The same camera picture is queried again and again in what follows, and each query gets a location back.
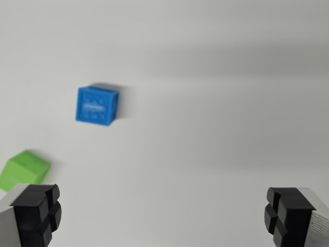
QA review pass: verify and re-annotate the blue Infantino soft cube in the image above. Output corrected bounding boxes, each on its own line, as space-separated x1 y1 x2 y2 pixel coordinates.
75 82 121 127

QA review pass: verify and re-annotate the black-padded silver gripper right finger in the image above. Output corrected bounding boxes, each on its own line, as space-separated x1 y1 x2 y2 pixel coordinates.
264 187 329 247

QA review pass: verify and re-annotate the black-padded silver gripper left finger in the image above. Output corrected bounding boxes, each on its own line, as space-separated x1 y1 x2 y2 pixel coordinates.
0 183 62 247

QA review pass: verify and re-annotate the green Infantino soft cube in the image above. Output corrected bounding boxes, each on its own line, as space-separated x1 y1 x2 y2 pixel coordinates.
0 150 52 192

